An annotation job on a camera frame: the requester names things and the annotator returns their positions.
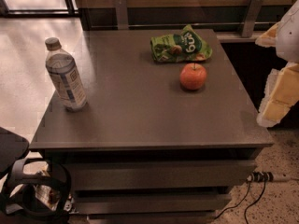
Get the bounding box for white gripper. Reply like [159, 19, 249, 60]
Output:
[255, 0, 299, 128]

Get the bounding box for green rice chip bag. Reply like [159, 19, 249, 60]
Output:
[150, 24, 212, 63]

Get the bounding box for clear plastic water bottle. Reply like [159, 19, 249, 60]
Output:
[45, 37, 87, 112]

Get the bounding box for red apple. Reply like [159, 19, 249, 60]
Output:
[179, 63, 207, 91]

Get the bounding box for white power strip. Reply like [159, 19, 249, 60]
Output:
[247, 172, 291, 183]

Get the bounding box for grey drawer cabinet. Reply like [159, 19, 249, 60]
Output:
[31, 30, 272, 224]

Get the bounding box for magazines on floor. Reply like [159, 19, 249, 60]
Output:
[34, 170, 71, 215]

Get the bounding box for right metal bracket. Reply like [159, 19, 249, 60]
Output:
[240, 0, 263, 38]

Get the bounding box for metal bracket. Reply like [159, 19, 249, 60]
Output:
[114, 0, 129, 30]
[240, 0, 263, 38]

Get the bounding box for black power cable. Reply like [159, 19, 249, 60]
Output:
[243, 180, 267, 224]
[214, 180, 252, 220]

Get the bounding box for left metal bracket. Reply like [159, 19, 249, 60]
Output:
[114, 0, 129, 30]

